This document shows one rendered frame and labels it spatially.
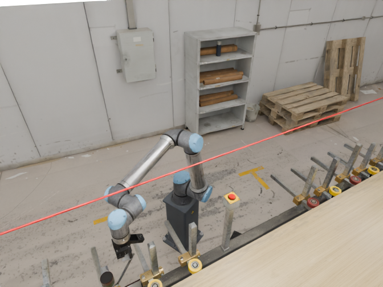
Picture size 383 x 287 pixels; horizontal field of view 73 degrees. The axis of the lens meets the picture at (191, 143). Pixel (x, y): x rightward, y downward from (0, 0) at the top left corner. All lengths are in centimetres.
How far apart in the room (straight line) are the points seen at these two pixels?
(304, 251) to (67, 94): 315
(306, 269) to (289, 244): 17
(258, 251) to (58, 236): 213
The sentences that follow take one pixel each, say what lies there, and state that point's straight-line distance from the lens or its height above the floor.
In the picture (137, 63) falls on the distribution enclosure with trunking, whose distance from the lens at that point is 345.
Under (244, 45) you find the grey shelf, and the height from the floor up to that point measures 132.
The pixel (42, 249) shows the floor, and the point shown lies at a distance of 314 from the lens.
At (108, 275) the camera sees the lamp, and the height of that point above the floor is 111.
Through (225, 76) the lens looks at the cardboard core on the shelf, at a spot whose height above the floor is 95.
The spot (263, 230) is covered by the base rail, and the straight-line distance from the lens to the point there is 210.
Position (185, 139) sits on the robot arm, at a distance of 164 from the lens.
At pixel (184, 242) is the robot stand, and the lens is 263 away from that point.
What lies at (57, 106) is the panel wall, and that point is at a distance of 379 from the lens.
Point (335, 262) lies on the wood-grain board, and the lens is 187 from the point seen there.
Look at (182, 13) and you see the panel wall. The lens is 377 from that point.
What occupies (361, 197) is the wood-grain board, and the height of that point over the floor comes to 90.
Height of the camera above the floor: 235
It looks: 36 degrees down
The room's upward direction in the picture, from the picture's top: straight up
